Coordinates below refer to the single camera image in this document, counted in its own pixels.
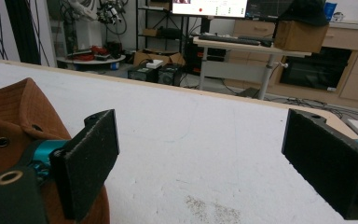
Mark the black computer case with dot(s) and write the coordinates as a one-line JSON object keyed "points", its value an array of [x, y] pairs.
{"points": [[155, 74]]}

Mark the wooden cabinet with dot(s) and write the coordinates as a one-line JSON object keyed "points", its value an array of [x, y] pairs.
{"points": [[348, 62]]}

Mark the open cardboard box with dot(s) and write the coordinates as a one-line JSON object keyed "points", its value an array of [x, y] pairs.
{"points": [[158, 57]]}

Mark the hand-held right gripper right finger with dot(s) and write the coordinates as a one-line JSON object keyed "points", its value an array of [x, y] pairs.
{"points": [[326, 161]]}

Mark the round white table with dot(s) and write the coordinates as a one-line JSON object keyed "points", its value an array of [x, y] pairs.
{"points": [[90, 59]]}

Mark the black metal shelf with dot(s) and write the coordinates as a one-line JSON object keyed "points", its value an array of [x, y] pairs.
{"points": [[160, 25]]}

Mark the white standing desk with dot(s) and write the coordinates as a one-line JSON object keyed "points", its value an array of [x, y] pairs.
{"points": [[245, 59]]}

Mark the computer monitor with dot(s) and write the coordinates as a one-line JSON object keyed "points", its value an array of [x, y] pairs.
{"points": [[209, 7]]}

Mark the black bucket hat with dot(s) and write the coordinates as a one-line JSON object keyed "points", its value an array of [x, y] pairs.
{"points": [[306, 12]]}

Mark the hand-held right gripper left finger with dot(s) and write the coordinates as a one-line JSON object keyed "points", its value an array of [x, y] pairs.
{"points": [[85, 161]]}

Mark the black keyboard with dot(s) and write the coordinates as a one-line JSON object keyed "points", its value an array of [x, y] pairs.
{"points": [[229, 39]]}

